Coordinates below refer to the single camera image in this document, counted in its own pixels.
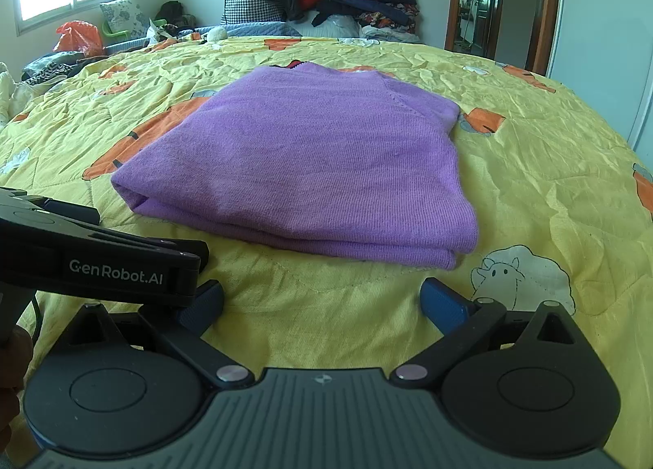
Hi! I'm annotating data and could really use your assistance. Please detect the white plastic bag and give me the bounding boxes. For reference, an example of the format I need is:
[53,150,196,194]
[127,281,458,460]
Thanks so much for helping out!
[293,15,363,39]

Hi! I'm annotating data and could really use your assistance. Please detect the dark patterned clothes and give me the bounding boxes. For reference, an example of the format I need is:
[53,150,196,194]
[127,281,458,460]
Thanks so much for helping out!
[21,50,108,85]

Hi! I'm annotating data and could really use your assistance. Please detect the orange plastic bag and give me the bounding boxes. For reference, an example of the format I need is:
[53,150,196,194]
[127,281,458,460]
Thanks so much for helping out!
[53,20,107,58]

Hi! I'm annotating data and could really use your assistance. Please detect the green plastic chair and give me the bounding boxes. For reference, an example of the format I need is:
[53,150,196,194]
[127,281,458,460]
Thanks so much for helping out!
[102,18,167,38]

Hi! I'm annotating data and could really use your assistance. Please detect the white quilted jacket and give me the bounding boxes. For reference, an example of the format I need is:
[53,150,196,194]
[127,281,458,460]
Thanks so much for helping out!
[0,61,36,126]

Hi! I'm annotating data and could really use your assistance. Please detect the purple sweater with red collar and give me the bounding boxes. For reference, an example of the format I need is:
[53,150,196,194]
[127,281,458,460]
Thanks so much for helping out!
[109,61,480,271]

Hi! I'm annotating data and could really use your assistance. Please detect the person's left hand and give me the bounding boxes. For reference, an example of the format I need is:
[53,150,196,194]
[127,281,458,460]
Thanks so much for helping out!
[0,323,34,454]

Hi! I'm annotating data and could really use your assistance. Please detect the stack of folded clothes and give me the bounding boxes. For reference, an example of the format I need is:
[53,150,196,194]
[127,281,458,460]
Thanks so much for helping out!
[357,10,422,44]

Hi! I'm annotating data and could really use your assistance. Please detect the checkered bag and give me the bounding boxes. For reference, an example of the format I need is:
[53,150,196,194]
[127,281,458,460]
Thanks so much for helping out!
[222,0,279,24]

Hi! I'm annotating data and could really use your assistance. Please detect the dark bag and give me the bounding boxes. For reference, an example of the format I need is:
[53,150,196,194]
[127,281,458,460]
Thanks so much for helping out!
[155,0,197,29]

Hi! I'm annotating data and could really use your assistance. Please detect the yellow floral quilt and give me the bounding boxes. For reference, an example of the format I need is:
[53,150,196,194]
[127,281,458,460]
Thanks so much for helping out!
[0,35,653,469]

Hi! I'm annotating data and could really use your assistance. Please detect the blue blanket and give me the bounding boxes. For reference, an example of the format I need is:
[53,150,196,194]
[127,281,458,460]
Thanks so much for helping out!
[102,21,302,49]

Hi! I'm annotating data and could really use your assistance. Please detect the floral pillow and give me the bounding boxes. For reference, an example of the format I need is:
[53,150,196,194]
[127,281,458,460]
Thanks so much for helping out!
[99,0,149,39]

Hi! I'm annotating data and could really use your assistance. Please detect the wooden door frame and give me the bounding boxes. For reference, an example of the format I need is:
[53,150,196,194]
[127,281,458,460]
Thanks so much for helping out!
[444,0,564,77]

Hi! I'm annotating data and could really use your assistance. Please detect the white wardrobe with flower trim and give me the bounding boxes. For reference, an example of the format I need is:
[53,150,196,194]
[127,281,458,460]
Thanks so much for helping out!
[546,0,653,164]

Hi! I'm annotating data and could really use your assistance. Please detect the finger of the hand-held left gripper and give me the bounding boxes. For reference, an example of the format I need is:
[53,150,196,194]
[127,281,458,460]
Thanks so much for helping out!
[28,196,101,226]
[94,228,210,271]

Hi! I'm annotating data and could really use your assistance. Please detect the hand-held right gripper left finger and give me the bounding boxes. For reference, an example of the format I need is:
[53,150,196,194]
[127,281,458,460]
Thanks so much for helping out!
[66,280,255,389]

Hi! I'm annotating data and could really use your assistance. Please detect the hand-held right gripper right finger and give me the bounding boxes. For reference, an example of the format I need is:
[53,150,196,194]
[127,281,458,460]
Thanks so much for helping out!
[390,278,587,389]

